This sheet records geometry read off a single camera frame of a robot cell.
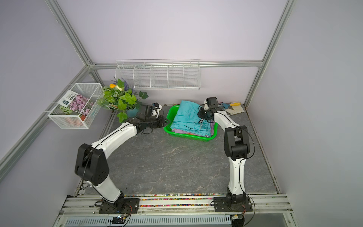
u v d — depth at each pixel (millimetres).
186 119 964
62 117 714
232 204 663
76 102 738
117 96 807
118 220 717
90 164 454
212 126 976
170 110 1056
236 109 1164
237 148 563
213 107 807
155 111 723
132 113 903
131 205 738
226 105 1184
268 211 724
